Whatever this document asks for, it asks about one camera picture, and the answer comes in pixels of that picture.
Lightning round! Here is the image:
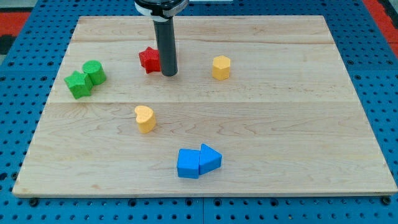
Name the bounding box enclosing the light wooden board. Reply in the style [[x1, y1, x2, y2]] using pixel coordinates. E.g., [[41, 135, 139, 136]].
[[12, 16, 397, 198]]

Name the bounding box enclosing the green cylinder block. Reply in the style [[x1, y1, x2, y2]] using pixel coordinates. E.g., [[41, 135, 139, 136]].
[[82, 60, 106, 85]]

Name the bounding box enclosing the blue cube block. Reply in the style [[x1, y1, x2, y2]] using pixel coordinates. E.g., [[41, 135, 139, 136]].
[[177, 149, 200, 179]]

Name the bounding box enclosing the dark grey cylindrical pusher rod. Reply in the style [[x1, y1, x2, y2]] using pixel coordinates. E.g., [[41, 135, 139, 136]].
[[154, 18, 178, 77]]

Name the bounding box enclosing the green star block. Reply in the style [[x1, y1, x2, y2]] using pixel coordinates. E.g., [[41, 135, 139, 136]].
[[64, 71, 93, 99]]

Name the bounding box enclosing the blue triangle block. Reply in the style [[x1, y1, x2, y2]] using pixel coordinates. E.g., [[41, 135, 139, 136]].
[[199, 144, 222, 175]]

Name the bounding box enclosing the red star block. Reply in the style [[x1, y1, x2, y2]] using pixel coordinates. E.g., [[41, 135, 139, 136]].
[[139, 47, 160, 73]]

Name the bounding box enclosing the yellow hexagon block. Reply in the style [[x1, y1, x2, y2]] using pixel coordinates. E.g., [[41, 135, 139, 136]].
[[212, 55, 231, 80]]

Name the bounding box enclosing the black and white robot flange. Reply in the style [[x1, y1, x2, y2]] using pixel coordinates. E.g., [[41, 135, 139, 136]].
[[134, 0, 189, 22]]

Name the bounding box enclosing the yellow heart block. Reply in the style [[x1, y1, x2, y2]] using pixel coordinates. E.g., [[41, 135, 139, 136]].
[[134, 105, 157, 134]]

